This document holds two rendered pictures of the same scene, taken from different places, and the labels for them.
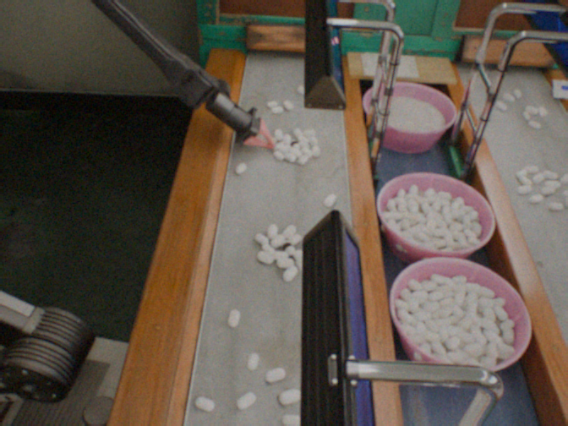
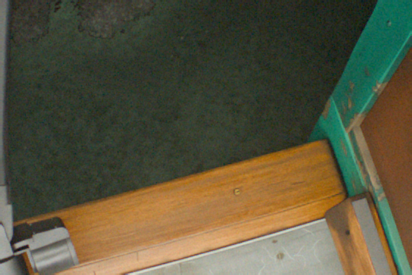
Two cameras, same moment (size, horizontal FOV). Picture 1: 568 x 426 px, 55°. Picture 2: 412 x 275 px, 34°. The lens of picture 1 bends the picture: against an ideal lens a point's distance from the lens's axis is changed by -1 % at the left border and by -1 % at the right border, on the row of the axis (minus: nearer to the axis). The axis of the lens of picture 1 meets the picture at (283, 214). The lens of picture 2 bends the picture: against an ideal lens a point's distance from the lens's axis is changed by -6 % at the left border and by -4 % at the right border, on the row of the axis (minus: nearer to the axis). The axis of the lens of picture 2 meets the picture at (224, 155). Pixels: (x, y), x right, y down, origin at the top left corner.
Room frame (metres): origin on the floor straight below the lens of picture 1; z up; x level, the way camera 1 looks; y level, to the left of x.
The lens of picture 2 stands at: (1.33, -0.03, 1.77)
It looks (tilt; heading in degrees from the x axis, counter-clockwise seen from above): 71 degrees down; 62
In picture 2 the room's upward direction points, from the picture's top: 12 degrees clockwise
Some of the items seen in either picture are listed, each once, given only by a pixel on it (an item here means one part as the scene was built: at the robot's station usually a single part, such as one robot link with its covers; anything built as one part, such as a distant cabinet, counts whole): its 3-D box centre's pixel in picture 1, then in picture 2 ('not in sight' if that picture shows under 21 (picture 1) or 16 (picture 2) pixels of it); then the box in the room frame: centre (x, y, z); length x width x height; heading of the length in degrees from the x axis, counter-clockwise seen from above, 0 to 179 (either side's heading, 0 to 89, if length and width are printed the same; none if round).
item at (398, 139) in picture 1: (406, 119); not in sight; (1.37, -0.34, 0.72); 0.27 x 0.27 x 0.10
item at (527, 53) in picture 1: (508, 51); not in sight; (1.64, -0.68, 0.83); 0.30 x 0.06 x 0.07; 90
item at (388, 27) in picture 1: (348, 94); not in sight; (1.19, -0.14, 0.90); 0.20 x 0.19 x 0.45; 0
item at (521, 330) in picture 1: (453, 323); not in sight; (0.65, -0.35, 0.72); 0.27 x 0.27 x 0.10
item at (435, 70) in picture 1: (400, 68); not in sight; (1.59, -0.34, 0.77); 0.33 x 0.15 x 0.01; 90
